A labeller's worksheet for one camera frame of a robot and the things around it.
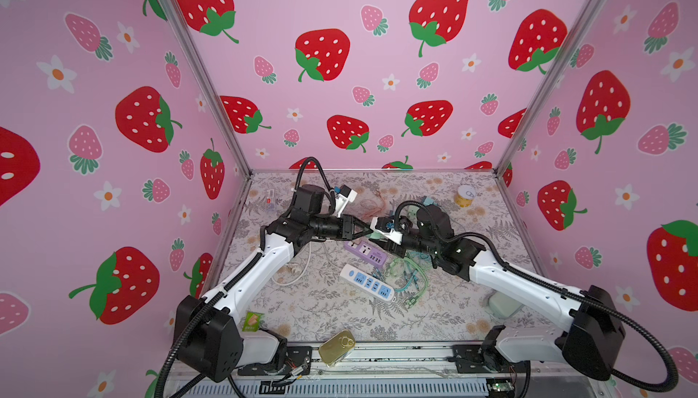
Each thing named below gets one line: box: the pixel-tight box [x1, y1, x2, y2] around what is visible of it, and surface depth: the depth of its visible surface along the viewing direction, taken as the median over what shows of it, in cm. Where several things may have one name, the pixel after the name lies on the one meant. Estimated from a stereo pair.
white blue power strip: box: [339, 264, 397, 303], surface depth 88 cm
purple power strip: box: [344, 239, 388, 267], surface depth 95 cm
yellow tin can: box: [454, 184, 477, 209], surface depth 109 cm
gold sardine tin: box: [318, 328, 356, 366], surface depth 75 cm
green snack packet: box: [241, 311, 265, 332], surface depth 82 cm
